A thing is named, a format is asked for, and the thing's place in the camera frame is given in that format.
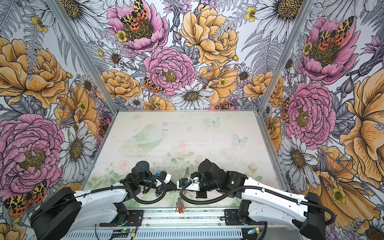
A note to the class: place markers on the white vented cable duct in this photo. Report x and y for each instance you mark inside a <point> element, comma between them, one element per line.
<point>157,234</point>

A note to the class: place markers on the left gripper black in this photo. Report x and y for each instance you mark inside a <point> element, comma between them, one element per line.
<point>170,186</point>

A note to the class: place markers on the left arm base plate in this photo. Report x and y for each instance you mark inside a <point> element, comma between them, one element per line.
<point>131,218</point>

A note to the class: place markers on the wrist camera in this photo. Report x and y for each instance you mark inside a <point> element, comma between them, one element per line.
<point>164,176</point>
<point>192,184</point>

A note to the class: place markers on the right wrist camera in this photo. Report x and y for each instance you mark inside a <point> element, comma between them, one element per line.
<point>192,184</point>

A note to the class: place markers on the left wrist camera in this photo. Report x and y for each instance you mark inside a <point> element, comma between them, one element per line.
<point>164,176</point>

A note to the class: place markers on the aluminium front rail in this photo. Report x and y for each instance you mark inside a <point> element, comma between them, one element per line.
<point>180,216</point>

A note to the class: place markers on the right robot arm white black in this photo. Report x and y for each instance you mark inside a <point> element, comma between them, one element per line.
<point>259,202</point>

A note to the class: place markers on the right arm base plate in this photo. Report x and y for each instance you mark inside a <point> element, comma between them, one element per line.
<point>232,218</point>

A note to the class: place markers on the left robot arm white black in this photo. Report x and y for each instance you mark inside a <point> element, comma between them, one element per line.
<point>87,201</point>

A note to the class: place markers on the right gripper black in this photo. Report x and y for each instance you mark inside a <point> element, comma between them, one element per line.
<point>199,195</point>

